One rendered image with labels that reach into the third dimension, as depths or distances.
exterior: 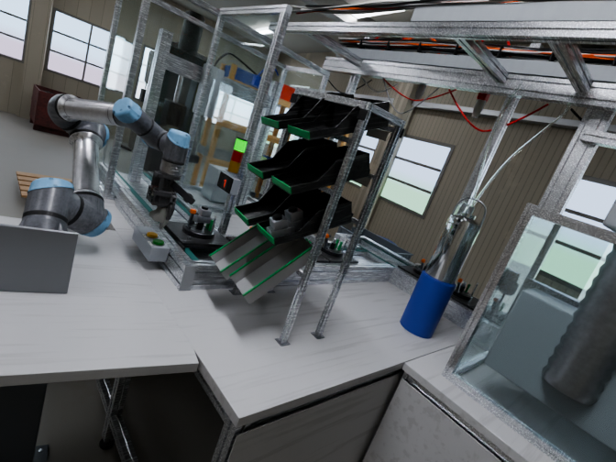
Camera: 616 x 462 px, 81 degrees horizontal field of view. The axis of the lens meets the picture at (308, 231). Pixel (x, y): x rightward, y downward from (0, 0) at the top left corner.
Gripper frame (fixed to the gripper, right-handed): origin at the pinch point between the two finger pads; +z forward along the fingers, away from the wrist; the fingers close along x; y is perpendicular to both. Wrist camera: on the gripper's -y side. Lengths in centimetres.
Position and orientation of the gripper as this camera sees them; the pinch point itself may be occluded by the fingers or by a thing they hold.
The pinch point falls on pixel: (163, 225)
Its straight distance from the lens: 145.0
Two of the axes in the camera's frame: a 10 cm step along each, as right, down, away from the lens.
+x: 6.2, 4.0, -6.8
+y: -7.1, -0.7, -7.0
